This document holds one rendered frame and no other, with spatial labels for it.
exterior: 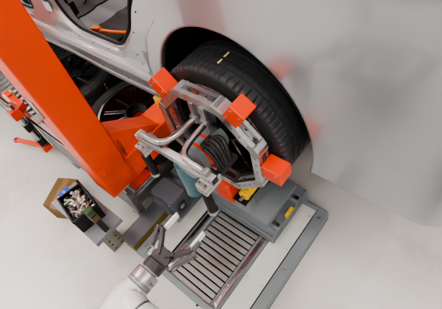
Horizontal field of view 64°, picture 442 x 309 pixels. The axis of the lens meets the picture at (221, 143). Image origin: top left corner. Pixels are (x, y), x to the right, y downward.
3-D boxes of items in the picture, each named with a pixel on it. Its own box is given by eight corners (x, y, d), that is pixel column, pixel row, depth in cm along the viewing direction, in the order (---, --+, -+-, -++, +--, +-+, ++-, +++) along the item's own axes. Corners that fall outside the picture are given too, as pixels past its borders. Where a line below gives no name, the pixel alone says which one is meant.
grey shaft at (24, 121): (54, 148, 283) (15, 104, 245) (49, 154, 280) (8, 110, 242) (48, 144, 287) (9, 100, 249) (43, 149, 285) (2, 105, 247)
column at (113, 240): (125, 240, 225) (96, 208, 193) (114, 252, 221) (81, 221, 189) (116, 231, 230) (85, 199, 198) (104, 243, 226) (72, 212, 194)
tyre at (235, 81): (346, 114, 131) (213, 1, 135) (314, 158, 121) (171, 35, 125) (279, 164, 191) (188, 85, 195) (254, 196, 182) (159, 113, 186)
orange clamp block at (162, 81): (179, 83, 145) (164, 66, 144) (166, 94, 142) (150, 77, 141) (173, 87, 152) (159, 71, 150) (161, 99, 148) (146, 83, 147)
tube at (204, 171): (239, 141, 131) (235, 122, 123) (206, 179, 123) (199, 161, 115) (204, 123, 140) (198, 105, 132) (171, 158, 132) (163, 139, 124)
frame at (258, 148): (275, 195, 160) (264, 112, 118) (266, 206, 157) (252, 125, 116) (189, 147, 187) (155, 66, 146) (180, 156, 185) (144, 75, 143)
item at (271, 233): (307, 197, 211) (307, 189, 204) (273, 244, 197) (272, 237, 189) (241, 162, 237) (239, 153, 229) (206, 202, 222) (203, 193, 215)
